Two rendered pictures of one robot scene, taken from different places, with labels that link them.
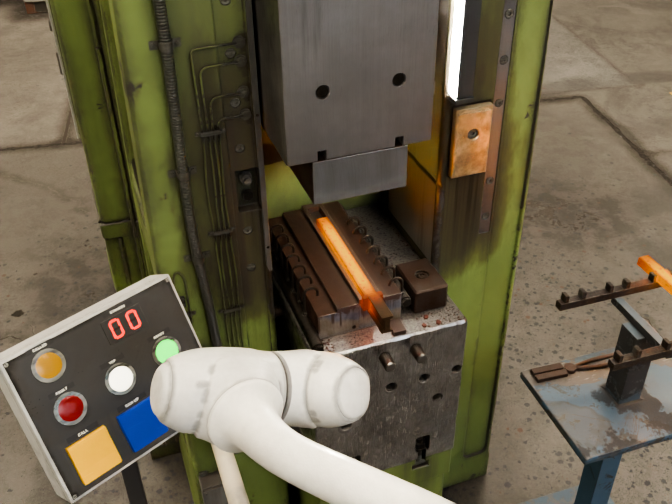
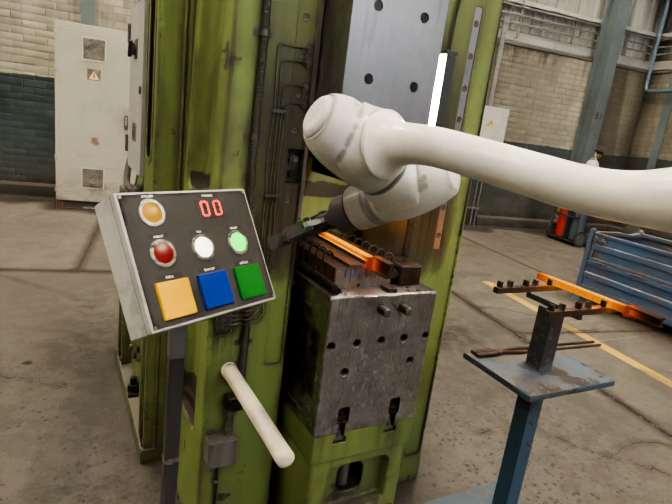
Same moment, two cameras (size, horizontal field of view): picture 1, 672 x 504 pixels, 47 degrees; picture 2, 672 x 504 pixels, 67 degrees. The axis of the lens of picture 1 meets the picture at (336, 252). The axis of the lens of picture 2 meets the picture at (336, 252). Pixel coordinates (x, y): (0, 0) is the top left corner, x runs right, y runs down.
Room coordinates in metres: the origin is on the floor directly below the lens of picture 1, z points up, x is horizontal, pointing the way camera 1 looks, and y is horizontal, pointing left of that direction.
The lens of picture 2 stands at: (-0.08, 0.31, 1.38)
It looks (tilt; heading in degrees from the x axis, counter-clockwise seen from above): 14 degrees down; 349
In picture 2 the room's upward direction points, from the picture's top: 7 degrees clockwise
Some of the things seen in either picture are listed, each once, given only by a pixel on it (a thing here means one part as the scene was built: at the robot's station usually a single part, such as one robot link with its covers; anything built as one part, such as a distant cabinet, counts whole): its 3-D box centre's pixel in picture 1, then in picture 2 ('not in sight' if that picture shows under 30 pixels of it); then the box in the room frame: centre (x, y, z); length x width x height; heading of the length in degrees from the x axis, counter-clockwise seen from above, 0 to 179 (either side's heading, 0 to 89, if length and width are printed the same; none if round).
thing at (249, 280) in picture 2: not in sight; (248, 281); (1.04, 0.29, 1.01); 0.07 x 0.05 x 0.07; 134
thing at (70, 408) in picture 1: (70, 408); (163, 252); (0.93, 0.46, 1.09); 0.05 x 0.03 x 0.04; 109
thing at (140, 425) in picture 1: (142, 423); (214, 289); (0.97, 0.36, 1.01); 0.07 x 0.05 x 0.07; 134
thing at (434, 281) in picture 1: (421, 285); (400, 270); (1.44, -0.20, 0.95); 0.12 x 0.08 x 0.06; 19
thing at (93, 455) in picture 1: (93, 454); (175, 299); (0.90, 0.43, 1.01); 0.07 x 0.05 x 0.07; 134
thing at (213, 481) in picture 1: (218, 488); (220, 448); (1.32, 0.33, 0.36); 0.09 x 0.07 x 0.12; 109
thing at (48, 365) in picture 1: (48, 365); (151, 212); (0.96, 0.49, 1.16); 0.05 x 0.03 x 0.04; 109
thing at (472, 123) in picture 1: (470, 140); not in sight; (1.55, -0.31, 1.27); 0.09 x 0.02 x 0.17; 109
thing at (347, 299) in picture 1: (329, 262); (331, 255); (1.52, 0.02, 0.96); 0.42 x 0.20 x 0.09; 19
